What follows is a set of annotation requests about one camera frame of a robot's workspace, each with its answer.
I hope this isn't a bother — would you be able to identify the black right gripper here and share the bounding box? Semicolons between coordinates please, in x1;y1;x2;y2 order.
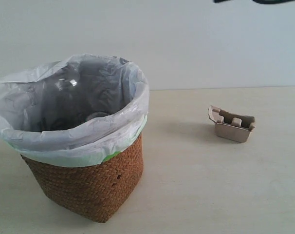
213;0;230;3

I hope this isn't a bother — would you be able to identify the brown cardboard pulp tray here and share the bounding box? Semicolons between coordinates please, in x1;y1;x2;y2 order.
208;105;256;143

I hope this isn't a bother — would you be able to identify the white plastic bin liner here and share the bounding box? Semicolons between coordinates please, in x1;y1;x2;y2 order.
0;54;149;168

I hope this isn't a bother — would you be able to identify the brown woven wicker basket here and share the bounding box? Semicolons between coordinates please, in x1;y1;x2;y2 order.
22;135;144;223

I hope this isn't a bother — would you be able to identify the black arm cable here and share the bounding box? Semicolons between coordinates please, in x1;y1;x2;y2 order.
252;0;295;5

